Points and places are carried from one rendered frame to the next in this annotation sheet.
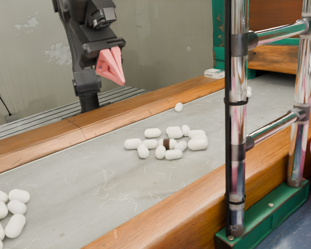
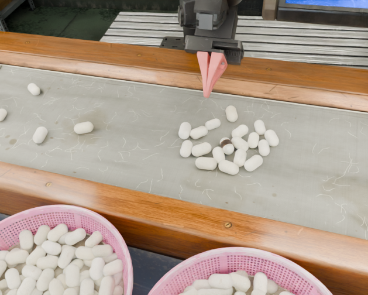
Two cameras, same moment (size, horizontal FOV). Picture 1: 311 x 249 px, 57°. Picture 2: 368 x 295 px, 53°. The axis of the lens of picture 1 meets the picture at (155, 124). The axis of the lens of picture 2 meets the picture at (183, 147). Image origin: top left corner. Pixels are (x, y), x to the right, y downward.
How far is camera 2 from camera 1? 0.24 m
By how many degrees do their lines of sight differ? 51
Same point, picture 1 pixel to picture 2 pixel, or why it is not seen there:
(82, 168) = (337, 144)
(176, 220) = (350, 264)
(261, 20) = not seen: outside the picture
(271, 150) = not seen: outside the picture
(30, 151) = (310, 94)
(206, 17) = not seen: outside the picture
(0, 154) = (285, 82)
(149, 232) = (320, 253)
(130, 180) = (363, 192)
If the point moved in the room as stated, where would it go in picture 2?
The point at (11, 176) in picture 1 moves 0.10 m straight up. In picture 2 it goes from (281, 110) to (287, 67)
